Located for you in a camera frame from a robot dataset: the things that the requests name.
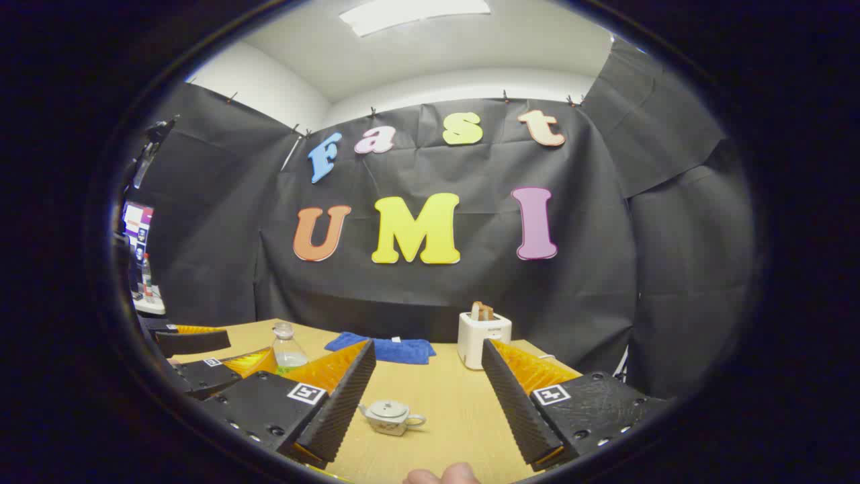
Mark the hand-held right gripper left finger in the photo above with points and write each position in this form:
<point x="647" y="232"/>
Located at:
<point x="341" y="403"/>

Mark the ceiling light panel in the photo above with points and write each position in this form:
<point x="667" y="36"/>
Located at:
<point x="416" y="13"/>

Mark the white teacup lid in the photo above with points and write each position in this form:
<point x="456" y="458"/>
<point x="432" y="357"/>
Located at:
<point x="388" y="407"/>

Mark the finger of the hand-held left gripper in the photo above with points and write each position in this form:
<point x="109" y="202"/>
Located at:
<point x="195" y="341"/>
<point x="215" y="376"/>

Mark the toast slice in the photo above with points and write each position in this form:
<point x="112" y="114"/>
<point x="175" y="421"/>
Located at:
<point x="482" y="311"/>

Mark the white toaster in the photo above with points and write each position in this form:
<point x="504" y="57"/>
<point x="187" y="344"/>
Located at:
<point x="480" y="343"/>

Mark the black backdrop cloth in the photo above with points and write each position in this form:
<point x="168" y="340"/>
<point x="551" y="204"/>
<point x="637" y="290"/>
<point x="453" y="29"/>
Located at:
<point x="470" y="296"/>

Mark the small red cap bottle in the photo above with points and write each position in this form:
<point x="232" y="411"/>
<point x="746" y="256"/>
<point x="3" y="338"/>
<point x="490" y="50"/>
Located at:
<point x="146" y="275"/>

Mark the green label water bottle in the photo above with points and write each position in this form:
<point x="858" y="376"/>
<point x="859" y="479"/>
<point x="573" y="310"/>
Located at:
<point x="289" y="353"/>

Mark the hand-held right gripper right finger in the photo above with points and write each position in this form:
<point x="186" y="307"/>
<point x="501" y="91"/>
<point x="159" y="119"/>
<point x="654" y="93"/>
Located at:
<point x="516" y="403"/>

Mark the white side desk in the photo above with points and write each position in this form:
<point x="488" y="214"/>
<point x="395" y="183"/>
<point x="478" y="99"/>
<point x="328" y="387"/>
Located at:
<point x="151" y="306"/>

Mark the white ceramic teacup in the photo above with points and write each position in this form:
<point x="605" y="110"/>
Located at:
<point x="393" y="425"/>

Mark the computer monitor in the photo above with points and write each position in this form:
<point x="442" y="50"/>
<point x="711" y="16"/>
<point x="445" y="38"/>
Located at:
<point x="138" y="225"/>

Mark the blue towel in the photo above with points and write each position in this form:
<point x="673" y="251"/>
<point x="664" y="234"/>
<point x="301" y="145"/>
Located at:
<point x="396" y="349"/>

